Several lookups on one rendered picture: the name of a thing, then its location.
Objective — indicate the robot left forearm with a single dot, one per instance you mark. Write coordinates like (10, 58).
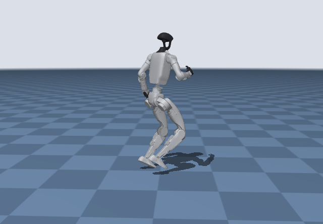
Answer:
(143, 85)

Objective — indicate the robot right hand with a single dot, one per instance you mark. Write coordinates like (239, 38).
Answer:
(189, 69)

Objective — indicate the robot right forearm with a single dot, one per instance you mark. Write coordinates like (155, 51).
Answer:
(186, 75)

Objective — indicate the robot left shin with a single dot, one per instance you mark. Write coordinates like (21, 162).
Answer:
(157, 140)

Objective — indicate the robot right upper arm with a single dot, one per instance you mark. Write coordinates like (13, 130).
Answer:
(172, 59)

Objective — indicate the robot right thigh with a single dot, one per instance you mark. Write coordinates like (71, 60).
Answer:
(173, 112)

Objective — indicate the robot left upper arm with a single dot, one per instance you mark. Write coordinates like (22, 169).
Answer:
(145, 67)

